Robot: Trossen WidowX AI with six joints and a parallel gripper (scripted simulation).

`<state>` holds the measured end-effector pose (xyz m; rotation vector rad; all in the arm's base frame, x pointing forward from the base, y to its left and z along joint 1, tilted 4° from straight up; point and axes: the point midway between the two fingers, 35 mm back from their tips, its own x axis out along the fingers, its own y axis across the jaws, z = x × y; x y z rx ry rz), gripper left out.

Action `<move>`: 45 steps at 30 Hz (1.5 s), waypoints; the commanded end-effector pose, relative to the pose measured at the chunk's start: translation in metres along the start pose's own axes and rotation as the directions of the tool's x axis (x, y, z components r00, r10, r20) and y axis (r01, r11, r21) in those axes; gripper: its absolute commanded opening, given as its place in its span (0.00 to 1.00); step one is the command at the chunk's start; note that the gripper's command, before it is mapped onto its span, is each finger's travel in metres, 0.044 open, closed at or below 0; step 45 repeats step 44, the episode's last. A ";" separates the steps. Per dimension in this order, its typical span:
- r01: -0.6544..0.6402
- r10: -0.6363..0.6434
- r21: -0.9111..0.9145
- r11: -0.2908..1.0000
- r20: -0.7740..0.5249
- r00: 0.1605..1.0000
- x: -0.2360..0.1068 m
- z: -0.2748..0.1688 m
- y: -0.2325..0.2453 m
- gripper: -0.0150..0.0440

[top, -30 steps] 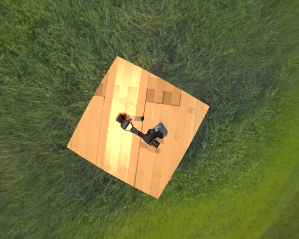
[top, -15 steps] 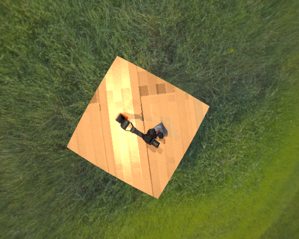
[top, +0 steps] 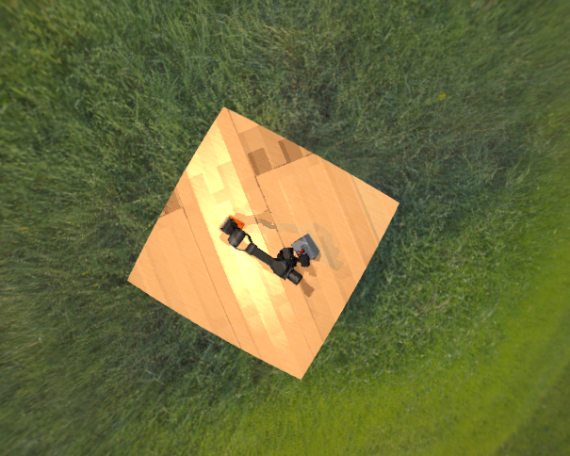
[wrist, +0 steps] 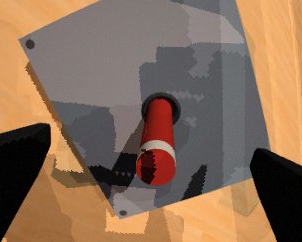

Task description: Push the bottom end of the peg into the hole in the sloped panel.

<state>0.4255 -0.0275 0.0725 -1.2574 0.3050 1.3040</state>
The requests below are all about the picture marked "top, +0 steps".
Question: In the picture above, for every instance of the grey metal panel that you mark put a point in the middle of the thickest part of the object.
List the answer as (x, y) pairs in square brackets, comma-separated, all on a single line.
[(307, 244)]

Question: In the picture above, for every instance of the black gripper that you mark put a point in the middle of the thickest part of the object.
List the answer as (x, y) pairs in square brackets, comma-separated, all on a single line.
[(304, 260)]

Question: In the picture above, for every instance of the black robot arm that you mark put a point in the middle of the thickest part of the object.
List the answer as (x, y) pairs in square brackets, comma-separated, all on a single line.
[(279, 267)]

